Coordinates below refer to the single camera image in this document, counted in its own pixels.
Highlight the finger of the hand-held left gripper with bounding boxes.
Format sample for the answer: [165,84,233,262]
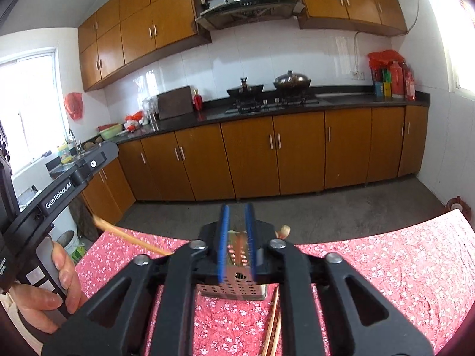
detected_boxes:
[71,143,119,190]

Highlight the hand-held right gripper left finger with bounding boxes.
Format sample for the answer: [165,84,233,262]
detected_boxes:
[41,204,231,356]

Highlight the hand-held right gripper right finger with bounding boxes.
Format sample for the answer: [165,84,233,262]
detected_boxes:
[244,203,436,356]

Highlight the beige perforated utensil holder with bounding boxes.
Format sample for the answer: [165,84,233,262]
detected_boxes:
[197,229,268,302]

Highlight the person's left hand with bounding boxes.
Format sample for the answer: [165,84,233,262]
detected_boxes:
[11,241,83,336]

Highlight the metal faucet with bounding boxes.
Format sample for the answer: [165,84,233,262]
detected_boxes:
[68,128,83,153]

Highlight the yellow detergent bottle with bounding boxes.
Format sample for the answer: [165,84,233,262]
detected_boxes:
[57,142,73,164]

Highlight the green basin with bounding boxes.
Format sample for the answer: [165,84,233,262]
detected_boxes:
[98,123,124,142]

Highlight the white plastic bucket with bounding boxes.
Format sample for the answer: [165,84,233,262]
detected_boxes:
[57,230,88,264]

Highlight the red and white bag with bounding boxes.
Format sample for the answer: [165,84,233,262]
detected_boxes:
[123,111,145,133]

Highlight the hanging red plastic bag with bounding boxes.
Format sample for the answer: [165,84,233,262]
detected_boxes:
[64,92,84,120]

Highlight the clear plastic bag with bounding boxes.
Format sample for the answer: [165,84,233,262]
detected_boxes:
[142,96,159,124]

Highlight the window above sink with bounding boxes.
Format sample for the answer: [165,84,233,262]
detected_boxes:
[0,46,71,179]

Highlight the dark wooden cutting board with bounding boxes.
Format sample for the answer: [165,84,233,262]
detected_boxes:
[156,86,194,120]

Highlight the wooden base cabinets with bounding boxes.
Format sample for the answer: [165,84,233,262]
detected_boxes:
[80,104,429,227]

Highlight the red floral tablecloth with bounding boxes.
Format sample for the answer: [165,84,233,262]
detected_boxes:
[74,208,475,356]

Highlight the black gas stove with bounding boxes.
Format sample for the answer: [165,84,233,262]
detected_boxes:
[224,96,320,115]

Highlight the black wok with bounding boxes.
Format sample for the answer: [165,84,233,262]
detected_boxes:
[226,77,265,101]

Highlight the dark pot with lid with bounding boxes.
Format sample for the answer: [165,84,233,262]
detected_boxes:
[273,70,311,90]

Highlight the black kitchen countertop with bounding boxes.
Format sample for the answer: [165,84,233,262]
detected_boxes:
[46,92,431,173]

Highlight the dark red round object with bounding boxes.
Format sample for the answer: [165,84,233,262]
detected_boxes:
[445,196,474,223]

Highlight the large red oil bottle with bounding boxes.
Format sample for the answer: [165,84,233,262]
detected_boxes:
[389,61,405,99]

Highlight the red sauce bottle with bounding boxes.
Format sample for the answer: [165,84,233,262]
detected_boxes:
[404,67,417,101]

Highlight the red bag over bottles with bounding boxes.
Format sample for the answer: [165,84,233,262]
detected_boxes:
[368,49,403,68]

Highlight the large bright window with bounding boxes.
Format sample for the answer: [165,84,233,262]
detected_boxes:
[423,0,475,101]

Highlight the long wooden wall cabinets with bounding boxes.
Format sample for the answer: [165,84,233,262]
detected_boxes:
[78,0,212,93]

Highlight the white wall cable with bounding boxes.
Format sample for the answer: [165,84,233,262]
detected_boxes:
[352,31,362,73]

